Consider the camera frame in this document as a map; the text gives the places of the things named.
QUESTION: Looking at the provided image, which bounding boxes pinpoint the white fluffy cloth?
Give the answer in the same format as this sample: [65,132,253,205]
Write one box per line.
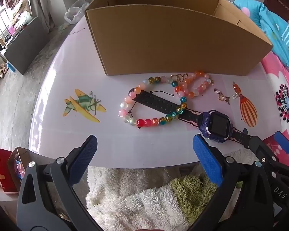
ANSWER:
[85,153,256,231]

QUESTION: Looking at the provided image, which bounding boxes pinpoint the orange pendant with white tag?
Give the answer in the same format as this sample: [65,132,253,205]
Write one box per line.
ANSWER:
[232,82,241,100]

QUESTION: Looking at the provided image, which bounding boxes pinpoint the blue quilt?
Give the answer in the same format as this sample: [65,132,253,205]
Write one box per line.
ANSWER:
[234,0,289,68]

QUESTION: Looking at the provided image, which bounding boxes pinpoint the white plastic bag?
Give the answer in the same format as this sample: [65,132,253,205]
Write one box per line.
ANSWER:
[64,0,89,25]

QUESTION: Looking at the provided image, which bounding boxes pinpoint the purple black smartwatch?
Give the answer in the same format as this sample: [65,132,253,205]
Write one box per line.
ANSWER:
[128,89,258,147]

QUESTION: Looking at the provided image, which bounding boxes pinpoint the brown cardboard box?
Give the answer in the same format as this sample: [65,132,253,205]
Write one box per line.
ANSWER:
[85,0,274,77]

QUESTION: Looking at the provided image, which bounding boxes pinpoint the dark grey cabinet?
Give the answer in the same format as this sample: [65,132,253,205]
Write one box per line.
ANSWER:
[3,16,50,75]

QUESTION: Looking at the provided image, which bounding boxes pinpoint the grey curtain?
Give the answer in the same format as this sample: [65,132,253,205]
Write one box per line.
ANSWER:
[29,0,56,29]

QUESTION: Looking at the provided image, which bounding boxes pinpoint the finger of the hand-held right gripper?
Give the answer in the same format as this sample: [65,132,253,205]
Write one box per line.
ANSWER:
[249,136,289,174]
[274,131,289,167]

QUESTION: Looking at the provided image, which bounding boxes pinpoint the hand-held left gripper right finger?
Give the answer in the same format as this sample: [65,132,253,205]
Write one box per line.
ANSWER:
[193,133,276,231]

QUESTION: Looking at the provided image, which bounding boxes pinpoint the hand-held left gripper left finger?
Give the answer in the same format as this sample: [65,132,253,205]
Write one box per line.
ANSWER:
[16,135,104,231]

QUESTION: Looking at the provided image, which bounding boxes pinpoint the red gift bag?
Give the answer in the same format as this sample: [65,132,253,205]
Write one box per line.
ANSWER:
[0,146,18,193]

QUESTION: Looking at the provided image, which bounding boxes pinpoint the green fluffy cloth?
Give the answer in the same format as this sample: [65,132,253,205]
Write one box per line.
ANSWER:
[170,174,244,224]

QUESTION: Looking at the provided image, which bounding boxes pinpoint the pink orange bead bracelet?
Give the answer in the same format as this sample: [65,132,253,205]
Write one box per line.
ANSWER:
[175,70,215,99]

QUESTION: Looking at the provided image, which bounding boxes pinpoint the row of hanging clothes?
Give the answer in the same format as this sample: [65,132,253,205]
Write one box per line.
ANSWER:
[1,0,30,20]

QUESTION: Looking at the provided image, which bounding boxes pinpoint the multicolour bead bracelet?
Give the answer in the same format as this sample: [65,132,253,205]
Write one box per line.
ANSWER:
[119,76,189,128]

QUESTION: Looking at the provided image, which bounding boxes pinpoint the brown paper bag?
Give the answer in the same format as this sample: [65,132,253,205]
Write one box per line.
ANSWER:
[7,146,29,184]

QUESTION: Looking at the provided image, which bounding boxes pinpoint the pink floral blanket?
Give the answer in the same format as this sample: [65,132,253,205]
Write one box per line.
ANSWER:
[260,50,289,154]

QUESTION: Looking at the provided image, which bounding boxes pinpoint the pair of beige slippers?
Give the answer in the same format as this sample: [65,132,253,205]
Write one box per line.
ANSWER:
[0,63,9,79]

